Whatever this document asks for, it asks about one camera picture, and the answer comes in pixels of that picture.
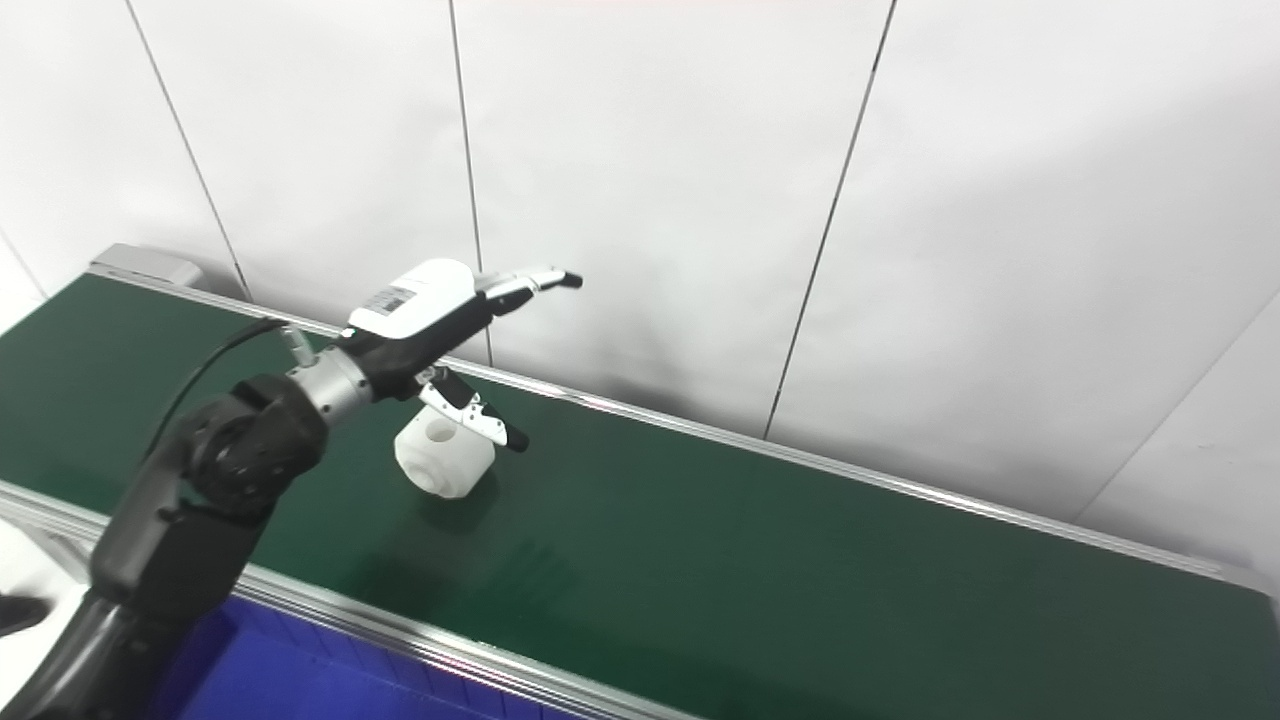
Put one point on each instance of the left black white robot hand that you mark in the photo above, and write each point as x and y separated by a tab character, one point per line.
415	310

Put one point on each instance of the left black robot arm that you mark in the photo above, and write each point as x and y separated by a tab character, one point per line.
230	450

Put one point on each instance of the grey conveyor end cap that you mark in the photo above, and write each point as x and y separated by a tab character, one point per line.
150	265

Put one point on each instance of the green conveyor belt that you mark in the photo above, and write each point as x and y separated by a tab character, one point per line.
700	560

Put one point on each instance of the blue plastic bin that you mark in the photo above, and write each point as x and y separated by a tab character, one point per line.
300	680

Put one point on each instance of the aluminium conveyor side rail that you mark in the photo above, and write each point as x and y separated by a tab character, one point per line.
350	608
800	460

